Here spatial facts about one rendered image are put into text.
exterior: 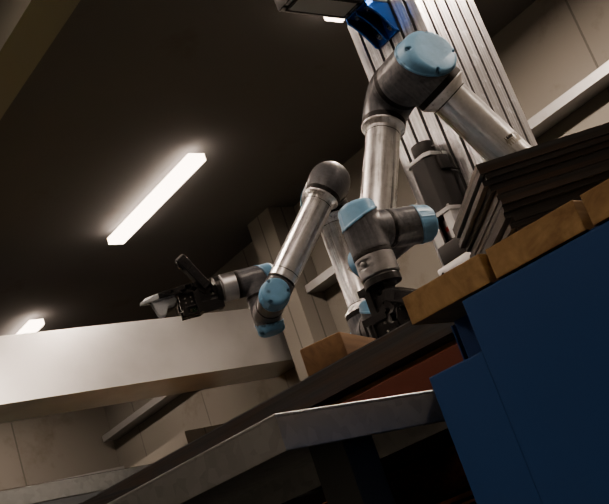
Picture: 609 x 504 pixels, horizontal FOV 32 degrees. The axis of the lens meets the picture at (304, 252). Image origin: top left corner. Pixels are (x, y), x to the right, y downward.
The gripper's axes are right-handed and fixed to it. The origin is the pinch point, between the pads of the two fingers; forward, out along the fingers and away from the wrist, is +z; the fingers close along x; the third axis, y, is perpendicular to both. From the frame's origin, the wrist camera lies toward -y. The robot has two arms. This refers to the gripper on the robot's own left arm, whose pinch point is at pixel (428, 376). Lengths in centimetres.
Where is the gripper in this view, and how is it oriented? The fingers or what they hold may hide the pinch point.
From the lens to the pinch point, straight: 188.2
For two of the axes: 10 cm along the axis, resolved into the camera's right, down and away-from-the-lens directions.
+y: -6.6, 4.4, 6.1
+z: 3.2, 9.0, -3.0
